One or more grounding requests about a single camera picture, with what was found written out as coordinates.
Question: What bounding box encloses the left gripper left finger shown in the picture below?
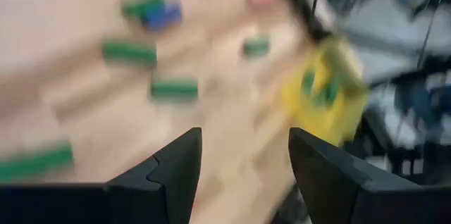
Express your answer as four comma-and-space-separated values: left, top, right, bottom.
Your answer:
0, 127, 204, 224

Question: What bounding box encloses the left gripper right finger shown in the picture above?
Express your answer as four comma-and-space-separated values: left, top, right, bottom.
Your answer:
288, 127, 451, 224

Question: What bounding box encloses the blue block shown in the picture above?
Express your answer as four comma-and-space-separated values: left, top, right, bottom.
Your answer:
142, 0, 183, 31

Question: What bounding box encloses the yellow plastic bin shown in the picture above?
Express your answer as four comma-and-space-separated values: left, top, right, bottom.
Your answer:
281, 35, 371, 147

